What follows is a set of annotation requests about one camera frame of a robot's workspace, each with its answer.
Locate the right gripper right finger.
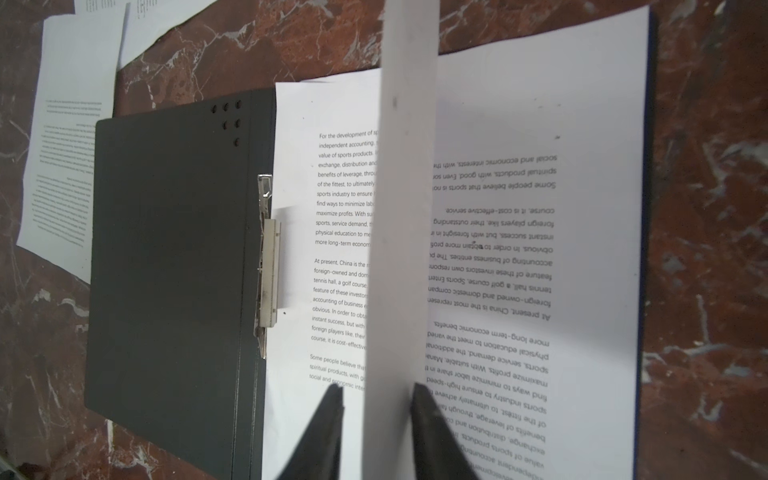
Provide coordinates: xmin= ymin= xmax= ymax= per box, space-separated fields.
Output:
xmin=410 ymin=383 xmax=478 ymax=480

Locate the paper sheet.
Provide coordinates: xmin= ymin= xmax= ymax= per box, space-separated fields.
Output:
xmin=262 ymin=70 xmax=380 ymax=479
xmin=425 ymin=7 xmax=650 ymax=479
xmin=17 ymin=8 xmax=126 ymax=282
xmin=74 ymin=0 xmax=215 ymax=69
xmin=361 ymin=1 xmax=440 ymax=479

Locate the teal folder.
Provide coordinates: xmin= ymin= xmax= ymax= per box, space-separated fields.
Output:
xmin=85 ymin=7 xmax=655 ymax=479

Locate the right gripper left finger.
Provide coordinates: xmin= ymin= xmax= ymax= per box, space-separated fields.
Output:
xmin=278 ymin=384 xmax=344 ymax=480

